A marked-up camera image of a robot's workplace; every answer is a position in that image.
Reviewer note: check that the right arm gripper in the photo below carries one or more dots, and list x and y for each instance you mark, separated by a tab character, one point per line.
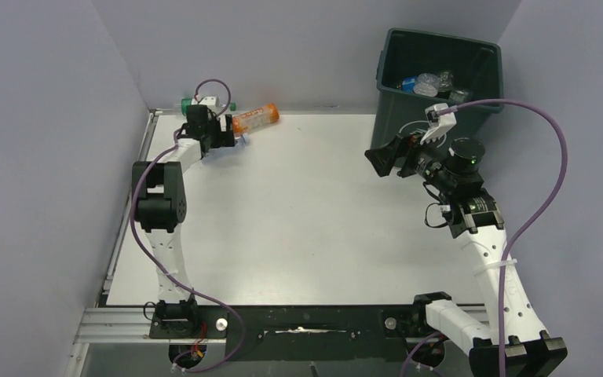
381	158

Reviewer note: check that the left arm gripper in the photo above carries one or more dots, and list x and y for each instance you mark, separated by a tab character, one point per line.
224	140

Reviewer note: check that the clear bottle green cap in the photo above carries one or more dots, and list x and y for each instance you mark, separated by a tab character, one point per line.
185	102

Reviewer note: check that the orange drink bottle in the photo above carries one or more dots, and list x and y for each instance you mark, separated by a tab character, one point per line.
253	119

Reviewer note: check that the clear bottle blue white label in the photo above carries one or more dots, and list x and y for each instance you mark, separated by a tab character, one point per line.
408	84

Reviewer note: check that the clear bottle blue cap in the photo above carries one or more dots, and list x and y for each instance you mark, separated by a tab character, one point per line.
240	141

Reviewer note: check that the bottle red blue label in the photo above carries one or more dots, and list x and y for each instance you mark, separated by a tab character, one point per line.
427	84

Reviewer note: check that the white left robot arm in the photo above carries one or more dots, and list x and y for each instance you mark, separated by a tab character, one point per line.
159	207

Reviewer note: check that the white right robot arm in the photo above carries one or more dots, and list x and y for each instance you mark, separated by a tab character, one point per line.
494	281

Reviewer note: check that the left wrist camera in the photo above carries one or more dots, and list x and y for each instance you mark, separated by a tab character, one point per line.
212	102

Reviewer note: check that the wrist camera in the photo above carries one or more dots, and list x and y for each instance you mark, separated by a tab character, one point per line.
212	102
441	118

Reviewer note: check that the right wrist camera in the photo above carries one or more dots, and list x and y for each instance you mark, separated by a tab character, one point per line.
441	118

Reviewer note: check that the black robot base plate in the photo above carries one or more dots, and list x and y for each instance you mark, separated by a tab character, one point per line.
295	333

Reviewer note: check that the aluminium table frame rail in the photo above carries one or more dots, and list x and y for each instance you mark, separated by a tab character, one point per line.
433	335

